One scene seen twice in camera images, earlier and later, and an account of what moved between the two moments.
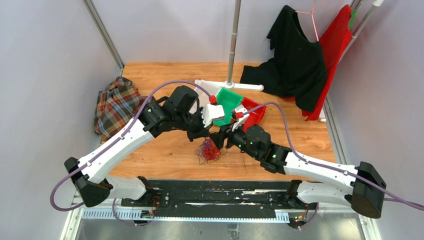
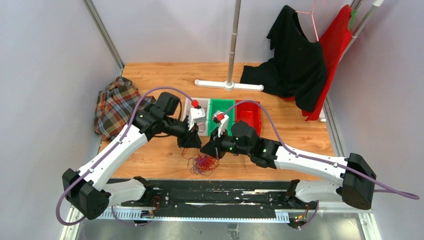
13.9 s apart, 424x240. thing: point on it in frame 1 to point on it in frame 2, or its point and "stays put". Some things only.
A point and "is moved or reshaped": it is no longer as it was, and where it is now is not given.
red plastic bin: (254, 117) stays put
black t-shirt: (297, 69) stays put
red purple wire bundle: (208, 151) is moved or reshaped
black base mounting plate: (209, 196) stays put
